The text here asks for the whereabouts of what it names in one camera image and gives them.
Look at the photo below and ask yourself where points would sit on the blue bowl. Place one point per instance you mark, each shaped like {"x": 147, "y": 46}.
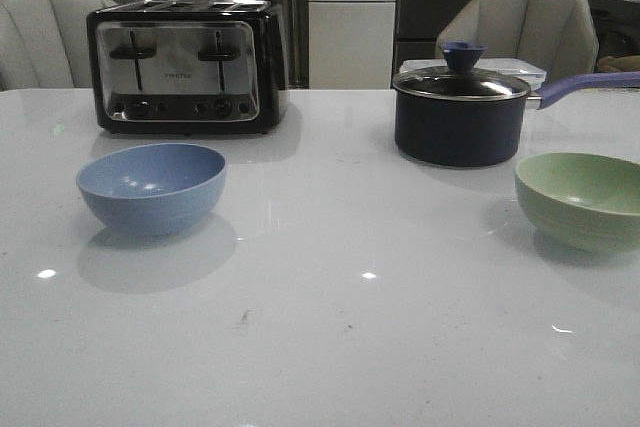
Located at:
{"x": 153, "y": 190}

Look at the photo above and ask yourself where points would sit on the green bowl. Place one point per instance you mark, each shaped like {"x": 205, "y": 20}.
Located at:
{"x": 587, "y": 201}

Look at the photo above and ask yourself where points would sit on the dark blue saucepan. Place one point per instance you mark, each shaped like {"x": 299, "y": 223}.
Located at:
{"x": 456, "y": 133}

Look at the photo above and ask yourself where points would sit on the glass pot lid blue knob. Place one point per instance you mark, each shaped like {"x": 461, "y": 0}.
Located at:
{"x": 460, "y": 78}

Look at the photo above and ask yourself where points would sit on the black and chrome toaster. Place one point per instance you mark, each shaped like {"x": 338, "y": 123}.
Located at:
{"x": 189, "y": 66}

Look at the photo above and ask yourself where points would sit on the white cabinet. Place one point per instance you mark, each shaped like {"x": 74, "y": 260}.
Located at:
{"x": 351, "y": 43}

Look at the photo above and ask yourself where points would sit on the clear plastic container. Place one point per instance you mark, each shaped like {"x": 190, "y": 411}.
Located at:
{"x": 507, "y": 66}

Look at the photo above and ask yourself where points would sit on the beige armchair right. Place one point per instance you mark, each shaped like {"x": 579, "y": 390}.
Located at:
{"x": 557, "y": 36}

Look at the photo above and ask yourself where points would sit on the beige armchair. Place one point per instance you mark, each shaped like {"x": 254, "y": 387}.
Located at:
{"x": 557, "y": 36}
{"x": 44, "y": 43}

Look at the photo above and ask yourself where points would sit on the beige armchair left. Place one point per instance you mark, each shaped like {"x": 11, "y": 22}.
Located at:
{"x": 44, "y": 43}

